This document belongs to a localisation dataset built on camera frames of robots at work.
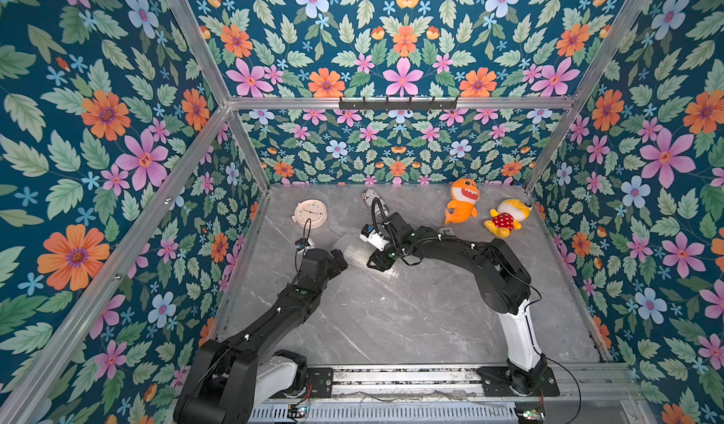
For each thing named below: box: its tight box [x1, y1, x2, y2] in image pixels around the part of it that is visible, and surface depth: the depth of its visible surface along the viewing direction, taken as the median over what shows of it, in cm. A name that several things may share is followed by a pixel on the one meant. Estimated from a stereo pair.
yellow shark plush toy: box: [483, 198, 533, 239], surface depth 105 cm
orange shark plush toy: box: [444, 177, 480, 225], surface depth 110 cm
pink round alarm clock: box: [291, 198, 329, 230], surface depth 110 cm
